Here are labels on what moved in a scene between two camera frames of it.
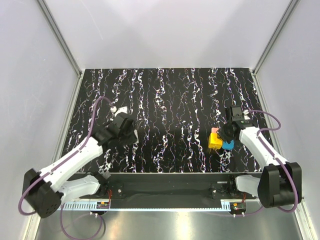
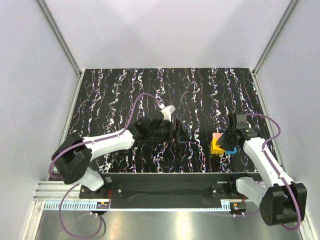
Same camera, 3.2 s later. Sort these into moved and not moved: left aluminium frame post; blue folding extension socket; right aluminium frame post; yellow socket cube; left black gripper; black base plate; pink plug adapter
Moved: left black gripper; blue folding extension socket; yellow socket cube; pink plug adapter
Not moved: left aluminium frame post; black base plate; right aluminium frame post
